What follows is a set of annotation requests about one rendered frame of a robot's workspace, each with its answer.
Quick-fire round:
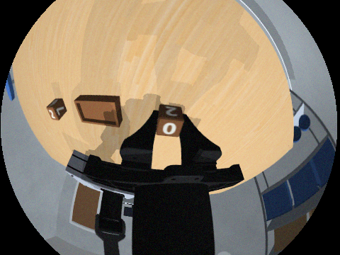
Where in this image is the brown rectangular tray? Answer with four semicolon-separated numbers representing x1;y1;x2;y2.
74;95;123;128

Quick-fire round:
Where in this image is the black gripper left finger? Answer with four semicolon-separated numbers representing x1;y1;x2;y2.
120;110;159;171

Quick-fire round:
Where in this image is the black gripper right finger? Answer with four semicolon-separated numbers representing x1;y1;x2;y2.
179;114;222;173

